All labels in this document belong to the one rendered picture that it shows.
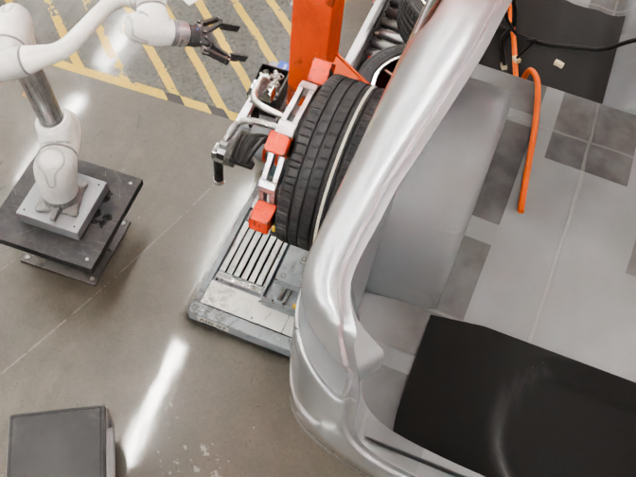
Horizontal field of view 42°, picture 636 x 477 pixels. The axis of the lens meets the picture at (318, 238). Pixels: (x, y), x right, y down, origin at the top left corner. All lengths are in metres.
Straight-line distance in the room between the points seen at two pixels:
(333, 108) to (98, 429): 1.44
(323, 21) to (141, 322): 1.52
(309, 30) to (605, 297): 1.46
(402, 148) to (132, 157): 2.37
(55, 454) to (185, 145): 1.76
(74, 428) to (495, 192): 1.73
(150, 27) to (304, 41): 0.71
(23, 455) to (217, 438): 0.77
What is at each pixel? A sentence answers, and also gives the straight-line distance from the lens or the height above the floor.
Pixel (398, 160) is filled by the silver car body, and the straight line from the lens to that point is 2.02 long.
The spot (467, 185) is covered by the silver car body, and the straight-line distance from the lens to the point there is 2.55.
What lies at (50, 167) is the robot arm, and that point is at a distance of 3.42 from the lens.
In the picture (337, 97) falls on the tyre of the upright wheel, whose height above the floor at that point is 1.18.
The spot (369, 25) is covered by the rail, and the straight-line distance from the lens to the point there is 4.29.
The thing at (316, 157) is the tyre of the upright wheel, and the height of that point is 1.12.
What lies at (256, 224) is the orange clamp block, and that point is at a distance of 2.91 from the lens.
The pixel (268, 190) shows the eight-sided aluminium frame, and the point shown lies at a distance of 2.87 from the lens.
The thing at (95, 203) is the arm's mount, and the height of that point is 0.36.
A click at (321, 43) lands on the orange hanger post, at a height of 1.03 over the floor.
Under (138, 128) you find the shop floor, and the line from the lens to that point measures 4.32.
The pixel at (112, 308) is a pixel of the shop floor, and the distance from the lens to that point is 3.76.
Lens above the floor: 3.29
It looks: 57 degrees down
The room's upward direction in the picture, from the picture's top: 8 degrees clockwise
